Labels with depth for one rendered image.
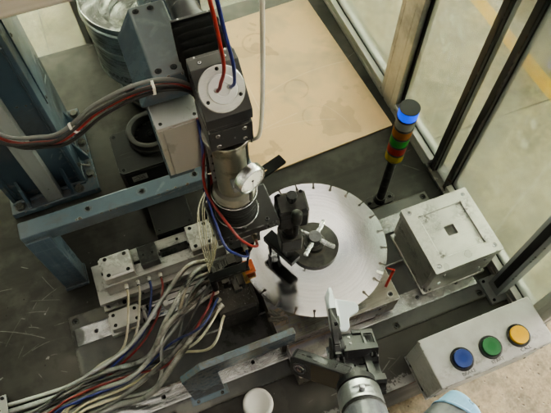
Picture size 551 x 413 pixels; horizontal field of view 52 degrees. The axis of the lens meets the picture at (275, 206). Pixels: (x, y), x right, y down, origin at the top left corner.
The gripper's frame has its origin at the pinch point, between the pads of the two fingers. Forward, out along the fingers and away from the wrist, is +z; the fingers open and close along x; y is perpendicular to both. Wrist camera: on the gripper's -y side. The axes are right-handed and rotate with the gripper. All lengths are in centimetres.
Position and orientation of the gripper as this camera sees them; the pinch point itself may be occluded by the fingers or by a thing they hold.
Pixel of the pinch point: (325, 317)
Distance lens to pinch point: 115.6
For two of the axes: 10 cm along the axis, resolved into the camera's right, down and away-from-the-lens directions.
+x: -0.6, -8.8, -4.7
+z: -0.9, -4.6, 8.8
